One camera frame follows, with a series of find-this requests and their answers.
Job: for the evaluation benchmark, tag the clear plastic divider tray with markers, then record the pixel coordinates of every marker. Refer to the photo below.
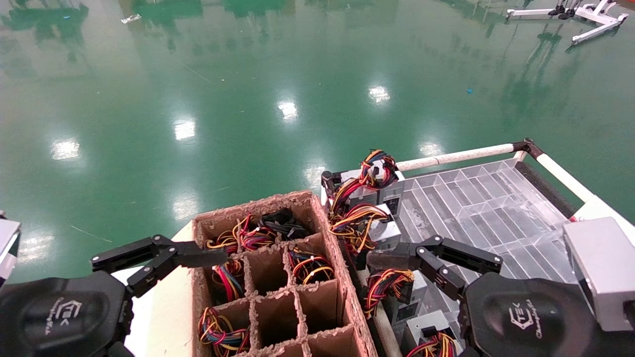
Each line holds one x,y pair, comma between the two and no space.
486,208

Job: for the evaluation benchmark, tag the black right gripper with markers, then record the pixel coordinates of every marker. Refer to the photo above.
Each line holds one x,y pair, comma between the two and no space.
526,317

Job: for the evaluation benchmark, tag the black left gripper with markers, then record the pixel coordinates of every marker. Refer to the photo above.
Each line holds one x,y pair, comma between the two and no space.
59,317

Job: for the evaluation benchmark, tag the white litter scrap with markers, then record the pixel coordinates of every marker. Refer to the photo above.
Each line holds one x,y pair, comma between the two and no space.
131,18

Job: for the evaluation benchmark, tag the black foam edge strip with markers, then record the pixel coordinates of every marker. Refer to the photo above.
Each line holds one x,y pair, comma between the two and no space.
545,188

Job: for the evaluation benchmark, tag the brown cardboard divider box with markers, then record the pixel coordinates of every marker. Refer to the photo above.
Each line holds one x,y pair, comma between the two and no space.
268,270

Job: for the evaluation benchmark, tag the black pipe joint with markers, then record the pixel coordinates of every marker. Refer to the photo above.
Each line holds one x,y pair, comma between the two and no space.
528,147
328,181

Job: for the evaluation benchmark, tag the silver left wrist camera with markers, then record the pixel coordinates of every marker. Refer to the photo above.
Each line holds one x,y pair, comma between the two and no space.
9,248

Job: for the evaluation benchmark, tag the white metal stand frame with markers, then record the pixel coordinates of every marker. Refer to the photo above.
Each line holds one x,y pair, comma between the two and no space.
609,19

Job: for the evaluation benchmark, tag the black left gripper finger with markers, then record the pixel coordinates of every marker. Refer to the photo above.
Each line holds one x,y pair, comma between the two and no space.
198,254

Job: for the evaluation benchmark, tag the white pipe frame rail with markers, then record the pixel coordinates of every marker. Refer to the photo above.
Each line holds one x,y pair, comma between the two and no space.
456,157
387,332
560,173

